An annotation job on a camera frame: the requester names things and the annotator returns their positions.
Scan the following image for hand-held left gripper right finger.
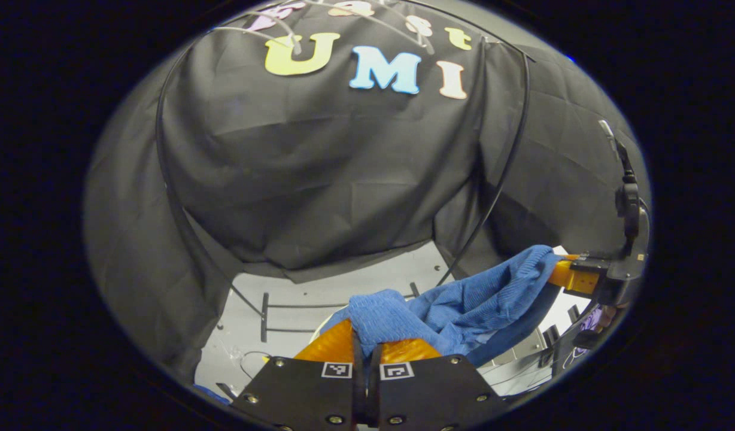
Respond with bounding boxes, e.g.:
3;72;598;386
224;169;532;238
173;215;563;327
369;339;513;430

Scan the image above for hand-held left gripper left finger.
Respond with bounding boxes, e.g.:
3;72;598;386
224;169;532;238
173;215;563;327
232;319;366;430

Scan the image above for blue corduroy jacket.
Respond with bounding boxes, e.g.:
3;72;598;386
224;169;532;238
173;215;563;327
320;244;563;367

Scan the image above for white clothes hanger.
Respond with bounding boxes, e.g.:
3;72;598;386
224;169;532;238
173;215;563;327
302;0;435;56
215;9;303;56

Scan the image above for blue cloth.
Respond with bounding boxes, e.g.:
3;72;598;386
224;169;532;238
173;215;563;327
193;383;232;405

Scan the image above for black backdrop cloth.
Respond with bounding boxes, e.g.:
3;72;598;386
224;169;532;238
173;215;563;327
83;0;651;384

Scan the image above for thin floor cable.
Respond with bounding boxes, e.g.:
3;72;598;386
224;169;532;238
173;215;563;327
240;350;273;380

